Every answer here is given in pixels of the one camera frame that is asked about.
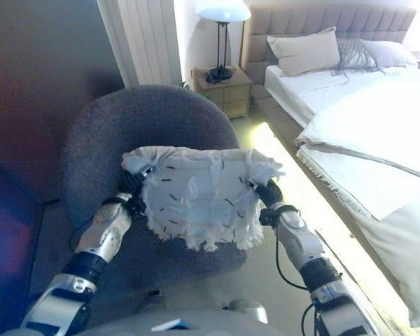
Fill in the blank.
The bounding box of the white bed mattress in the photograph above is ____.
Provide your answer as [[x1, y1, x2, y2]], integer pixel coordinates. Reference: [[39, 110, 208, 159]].
[[264, 64, 420, 130]]

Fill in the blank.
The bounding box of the white fringed cushion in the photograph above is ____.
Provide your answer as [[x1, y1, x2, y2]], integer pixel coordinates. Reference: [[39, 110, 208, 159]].
[[120, 146, 284, 253]]

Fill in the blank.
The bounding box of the silver robot leg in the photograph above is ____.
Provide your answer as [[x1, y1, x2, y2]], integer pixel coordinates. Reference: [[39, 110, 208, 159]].
[[139, 289, 166, 309], [223, 298, 269, 325]]

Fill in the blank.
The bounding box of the large white bed pillow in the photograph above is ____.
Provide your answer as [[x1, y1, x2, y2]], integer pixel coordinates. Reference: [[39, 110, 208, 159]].
[[267, 27, 341, 77]]

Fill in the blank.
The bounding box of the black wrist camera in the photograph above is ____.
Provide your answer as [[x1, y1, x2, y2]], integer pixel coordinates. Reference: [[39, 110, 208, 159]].
[[127, 199, 145, 218], [258, 208, 279, 227]]

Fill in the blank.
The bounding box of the silver right robot leg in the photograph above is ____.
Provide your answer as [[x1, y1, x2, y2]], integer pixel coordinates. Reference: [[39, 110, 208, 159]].
[[223, 298, 269, 325]]

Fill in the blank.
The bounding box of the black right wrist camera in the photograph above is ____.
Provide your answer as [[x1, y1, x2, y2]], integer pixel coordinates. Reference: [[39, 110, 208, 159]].
[[258, 208, 279, 227]]

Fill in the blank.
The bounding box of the grey fabric armchair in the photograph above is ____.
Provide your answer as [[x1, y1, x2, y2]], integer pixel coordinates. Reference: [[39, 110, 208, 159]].
[[61, 84, 250, 291]]

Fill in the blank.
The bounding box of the light wooden nightstand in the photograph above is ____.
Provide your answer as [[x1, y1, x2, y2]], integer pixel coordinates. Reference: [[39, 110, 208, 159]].
[[191, 65, 253, 120]]

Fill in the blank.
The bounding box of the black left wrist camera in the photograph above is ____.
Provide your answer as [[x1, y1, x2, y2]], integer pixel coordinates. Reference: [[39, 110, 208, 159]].
[[127, 199, 145, 218]]

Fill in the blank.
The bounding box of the silver left robot leg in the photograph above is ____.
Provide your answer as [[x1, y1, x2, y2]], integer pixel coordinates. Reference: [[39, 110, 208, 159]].
[[139, 289, 166, 309]]

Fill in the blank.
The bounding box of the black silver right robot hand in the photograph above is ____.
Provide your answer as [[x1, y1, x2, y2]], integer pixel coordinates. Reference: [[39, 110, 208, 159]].
[[246, 178, 285, 211]]

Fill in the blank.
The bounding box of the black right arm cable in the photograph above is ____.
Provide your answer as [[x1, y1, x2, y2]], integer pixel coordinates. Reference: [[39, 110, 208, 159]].
[[274, 241, 319, 336]]

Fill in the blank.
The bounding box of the grey fringed throw pillow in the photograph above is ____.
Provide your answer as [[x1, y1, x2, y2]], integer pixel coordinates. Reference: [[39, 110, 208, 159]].
[[330, 37, 407, 83]]

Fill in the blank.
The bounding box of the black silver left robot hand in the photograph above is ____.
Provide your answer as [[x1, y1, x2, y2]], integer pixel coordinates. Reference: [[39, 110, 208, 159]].
[[120, 166, 159, 207]]

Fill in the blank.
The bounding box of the beige upholstered bed frame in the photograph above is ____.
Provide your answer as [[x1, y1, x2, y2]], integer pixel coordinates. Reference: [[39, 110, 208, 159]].
[[240, 3, 418, 316]]

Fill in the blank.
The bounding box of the small white bed pillow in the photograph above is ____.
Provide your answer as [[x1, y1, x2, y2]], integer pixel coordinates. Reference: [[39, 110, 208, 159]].
[[360, 38, 419, 69]]

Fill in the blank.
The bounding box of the black table lamp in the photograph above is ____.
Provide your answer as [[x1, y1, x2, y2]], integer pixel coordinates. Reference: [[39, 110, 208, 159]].
[[195, 0, 252, 84]]

